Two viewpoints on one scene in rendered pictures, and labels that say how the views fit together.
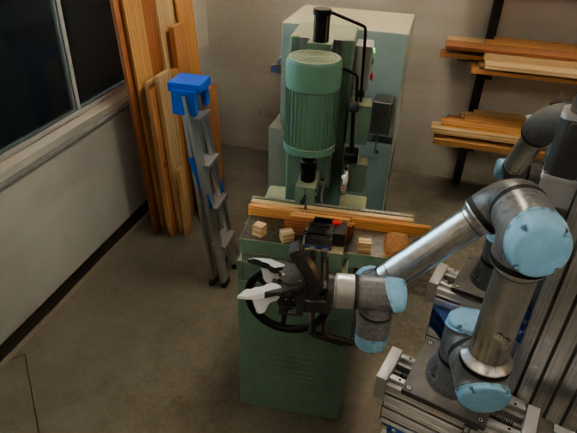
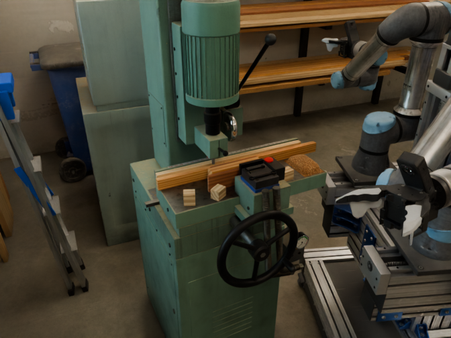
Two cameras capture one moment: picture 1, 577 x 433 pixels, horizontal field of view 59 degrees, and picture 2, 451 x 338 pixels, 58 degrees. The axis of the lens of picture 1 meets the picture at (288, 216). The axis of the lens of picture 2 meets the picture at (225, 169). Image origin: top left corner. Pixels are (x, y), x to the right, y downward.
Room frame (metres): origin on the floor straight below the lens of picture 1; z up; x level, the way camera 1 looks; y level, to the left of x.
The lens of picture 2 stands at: (0.53, 0.64, 1.67)
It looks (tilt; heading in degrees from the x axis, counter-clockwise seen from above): 30 degrees down; 325
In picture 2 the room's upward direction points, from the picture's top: straight up
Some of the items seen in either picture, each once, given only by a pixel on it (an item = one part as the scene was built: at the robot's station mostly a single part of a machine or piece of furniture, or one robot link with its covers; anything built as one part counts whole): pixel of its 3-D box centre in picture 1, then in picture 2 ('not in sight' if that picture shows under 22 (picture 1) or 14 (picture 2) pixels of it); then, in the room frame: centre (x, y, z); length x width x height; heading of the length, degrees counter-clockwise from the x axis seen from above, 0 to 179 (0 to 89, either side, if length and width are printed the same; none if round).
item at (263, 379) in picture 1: (302, 307); (204, 265); (1.72, -0.08, 0.36); 0.58 x 0.45 x 0.71; 171
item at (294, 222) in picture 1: (318, 228); (239, 176); (1.50, -0.10, 0.93); 0.24 x 0.01 x 0.06; 81
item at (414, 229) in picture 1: (337, 220); (241, 163); (1.58, -0.18, 0.92); 0.67 x 0.02 x 0.04; 81
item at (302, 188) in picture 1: (307, 188); (211, 142); (1.62, -0.07, 1.03); 0.14 x 0.07 x 0.09; 171
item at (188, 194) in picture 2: (259, 229); (189, 197); (1.50, 0.10, 0.92); 0.04 x 0.04 x 0.04; 60
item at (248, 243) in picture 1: (324, 246); (249, 190); (1.48, -0.13, 0.87); 0.61 x 0.30 x 0.06; 81
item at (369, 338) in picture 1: (372, 321); (441, 212); (0.86, -0.20, 1.12); 0.11 x 0.08 x 0.11; 177
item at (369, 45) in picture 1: (362, 64); not in sight; (1.89, -0.25, 1.40); 0.10 x 0.06 x 0.16; 171
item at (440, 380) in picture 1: (457, 366); (437, 231); (0.96, -0.47, 0.87); 0.15 x 0.15 x 0.10
